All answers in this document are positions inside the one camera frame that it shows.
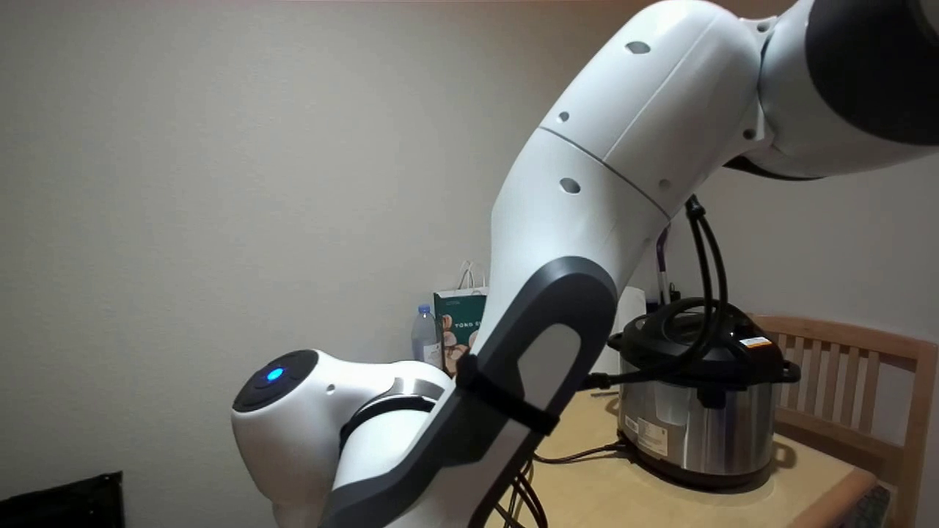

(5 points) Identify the steel cooker with black lid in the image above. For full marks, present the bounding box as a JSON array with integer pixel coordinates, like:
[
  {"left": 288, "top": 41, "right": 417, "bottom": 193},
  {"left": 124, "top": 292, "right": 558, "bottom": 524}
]
[{"left": 608, "top": 298, "right": 803, "bottom": 493}]

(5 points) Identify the wooden slatted chair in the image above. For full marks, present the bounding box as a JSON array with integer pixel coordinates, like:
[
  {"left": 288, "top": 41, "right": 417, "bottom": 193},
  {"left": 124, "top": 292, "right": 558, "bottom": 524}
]
[{"left": 752, "top": 313, "right": 939, "bottom": 528}]

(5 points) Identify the clear plastic water bottle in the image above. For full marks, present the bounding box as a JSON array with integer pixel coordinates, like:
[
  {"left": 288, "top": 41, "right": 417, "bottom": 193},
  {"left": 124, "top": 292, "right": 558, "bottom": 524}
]
[{"left": 407, "top": 303, "right": 439, "bottom": 366}]

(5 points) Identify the black monitor corner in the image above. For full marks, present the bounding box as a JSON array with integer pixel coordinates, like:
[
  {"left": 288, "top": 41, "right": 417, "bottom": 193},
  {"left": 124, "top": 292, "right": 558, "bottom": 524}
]
[{"left": 0, "top": 468, "right": 125, "bottom": 528}]

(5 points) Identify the green paper gift bag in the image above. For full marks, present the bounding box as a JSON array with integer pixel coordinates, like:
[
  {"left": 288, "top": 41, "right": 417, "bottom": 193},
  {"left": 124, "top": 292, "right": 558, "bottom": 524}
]
[{"left": 430, "top": 260, "right": 492, "bottom": 379}]

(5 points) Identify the black cooker power cable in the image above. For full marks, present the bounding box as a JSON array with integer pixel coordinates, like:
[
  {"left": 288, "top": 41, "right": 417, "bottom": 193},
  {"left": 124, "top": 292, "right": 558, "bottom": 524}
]
[{"left": 532, "top": 436, "right": 627, "bottom": 468}]

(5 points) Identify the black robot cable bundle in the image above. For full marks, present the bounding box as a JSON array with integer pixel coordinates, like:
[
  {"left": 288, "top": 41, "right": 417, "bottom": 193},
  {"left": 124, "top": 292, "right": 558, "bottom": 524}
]
[{"left": 488, "top": 193, "right": 733, "bottom": 528}]

